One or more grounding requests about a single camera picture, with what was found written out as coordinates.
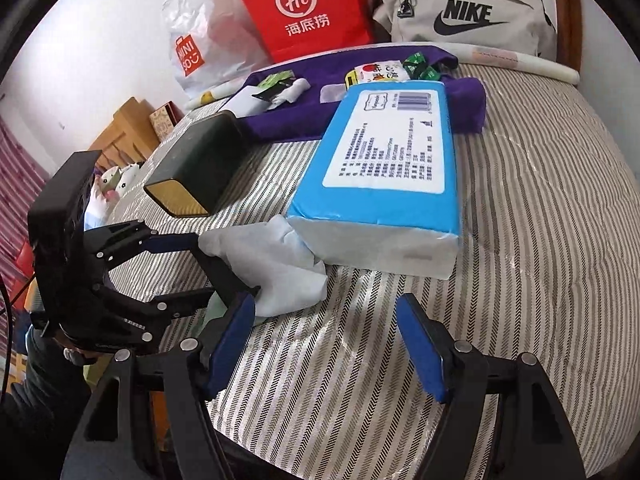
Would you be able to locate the wooden headboard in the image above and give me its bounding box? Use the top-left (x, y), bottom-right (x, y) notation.
top-left (87, 96), bottom-right (176, 171)

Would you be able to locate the white plastic shopping bag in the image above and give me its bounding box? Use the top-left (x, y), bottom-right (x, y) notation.
top-left (161, 0), bottom-right (273, 101)

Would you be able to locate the red paper bag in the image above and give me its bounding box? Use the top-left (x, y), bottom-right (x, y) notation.
top-left (230, 0), bottom-right (376, 63)

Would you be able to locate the purple towel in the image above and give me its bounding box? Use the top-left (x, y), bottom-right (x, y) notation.
top-left (235, 45), bottom-right (488, 143)

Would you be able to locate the white snack packet red print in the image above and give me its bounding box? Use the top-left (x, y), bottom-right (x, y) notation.
top-left (345, 60), bottom-right (406, 84)

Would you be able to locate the light green tissue packet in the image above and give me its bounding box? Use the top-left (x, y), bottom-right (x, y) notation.
top-left (257, 74), bottom-right (296, 101)

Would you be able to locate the beige sling bag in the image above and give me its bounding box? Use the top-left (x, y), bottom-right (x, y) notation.
top-left (372, 0), bottom-right (558, 61)

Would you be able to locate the white cloth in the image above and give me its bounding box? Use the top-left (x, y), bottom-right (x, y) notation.
top-left (197, 214), bottom-right (328, 325)

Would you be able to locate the rolled white printed paper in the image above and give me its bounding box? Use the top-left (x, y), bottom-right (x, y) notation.
top-left (184, 42), bottom-right (581, 111)

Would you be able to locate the dark green tin box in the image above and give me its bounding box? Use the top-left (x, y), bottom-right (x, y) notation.
top-left (143, 110), bottom-right (251, 218)

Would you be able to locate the white plush toy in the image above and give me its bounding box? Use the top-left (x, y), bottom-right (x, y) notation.
top-left (97, 160), bottom-right (146, 201)

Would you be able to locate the blue tissue pack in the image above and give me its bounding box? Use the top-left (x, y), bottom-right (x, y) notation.
top-left (286, 81), bottom-right (463, 281)

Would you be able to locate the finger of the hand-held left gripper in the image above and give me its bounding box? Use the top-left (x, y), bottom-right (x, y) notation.
top-left (96, 247), bottom-right (261, 334)
top-left (84, 219), bottom-right (202, 266)

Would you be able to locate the person's left forearm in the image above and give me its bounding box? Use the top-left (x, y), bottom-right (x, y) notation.
top-left (0, 327), bottom-right (108, 480)

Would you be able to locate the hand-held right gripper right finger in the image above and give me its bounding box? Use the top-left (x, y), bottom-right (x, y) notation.
top-left (395, 292), bottom-right (586, 480)

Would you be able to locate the pink striped cloth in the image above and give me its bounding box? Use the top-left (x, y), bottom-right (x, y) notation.
top-left (0, 115), bottom-right (52, 281)

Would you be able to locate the white square pad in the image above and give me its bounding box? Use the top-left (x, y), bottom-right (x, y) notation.
top-left (227, 87), bottom-right (271, 119)

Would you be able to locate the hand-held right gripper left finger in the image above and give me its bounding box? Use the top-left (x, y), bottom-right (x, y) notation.
top-left (62, 292), bottom-right (257, 480)

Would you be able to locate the green printed sachet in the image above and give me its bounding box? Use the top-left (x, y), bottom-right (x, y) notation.
top-left (402, 54), bottom-right (441, 81)

